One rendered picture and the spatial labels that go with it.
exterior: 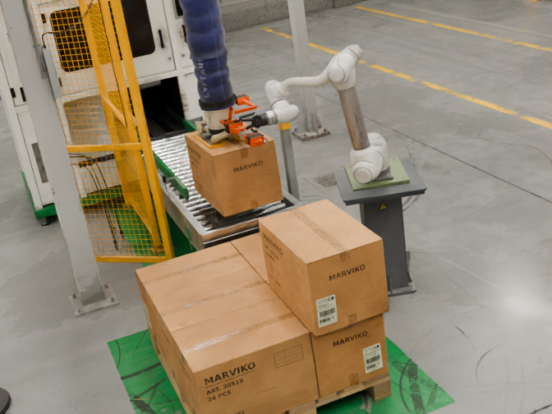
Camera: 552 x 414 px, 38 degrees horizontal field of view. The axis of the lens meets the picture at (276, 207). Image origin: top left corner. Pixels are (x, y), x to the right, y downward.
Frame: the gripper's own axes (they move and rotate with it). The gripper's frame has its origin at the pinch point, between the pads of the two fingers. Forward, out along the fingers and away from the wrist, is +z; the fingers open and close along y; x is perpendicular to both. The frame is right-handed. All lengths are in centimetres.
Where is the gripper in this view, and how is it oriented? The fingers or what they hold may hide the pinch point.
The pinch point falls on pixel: (234, 126)
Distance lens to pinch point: 482.6
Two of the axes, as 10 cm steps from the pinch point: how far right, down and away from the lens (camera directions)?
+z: -9.2, 2.6, -2.9
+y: 1.3, 9.1, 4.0
